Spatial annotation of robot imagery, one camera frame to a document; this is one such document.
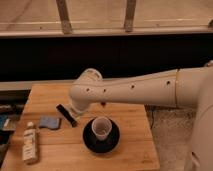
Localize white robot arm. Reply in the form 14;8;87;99
70;60;213;171

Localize white glue bottle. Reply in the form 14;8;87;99
22;122;38;164

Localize clear plastic cup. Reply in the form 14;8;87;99
91;116;112;141

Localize blue cloth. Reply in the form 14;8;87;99
39;116;60;130

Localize black round plate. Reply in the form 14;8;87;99
82;120;120;153

